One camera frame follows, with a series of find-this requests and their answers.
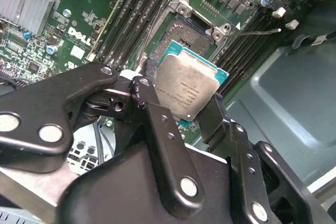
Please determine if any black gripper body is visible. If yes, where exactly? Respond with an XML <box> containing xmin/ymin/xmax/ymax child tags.
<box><xmin>56</xmin><ymin>141</ymin><xmax>244</xmax><ymax>224</ymax></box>

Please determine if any silver CPU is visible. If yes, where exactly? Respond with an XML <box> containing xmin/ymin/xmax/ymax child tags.
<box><xmin>154</xmin><ymin>39</ymin><xmax>230</xmax><ymax>122</ymax></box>

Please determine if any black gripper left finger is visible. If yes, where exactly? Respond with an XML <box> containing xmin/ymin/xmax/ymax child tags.
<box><xmin>0</xmin><ymin>57</ymin><xmax>206</xmax><ymax>220</ymax></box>

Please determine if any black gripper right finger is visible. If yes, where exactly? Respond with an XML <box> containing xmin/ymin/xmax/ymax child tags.
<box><xmin>198</xmin><ymin>94</ymin><xmax>334</xmax><ymax>224</ymax></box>

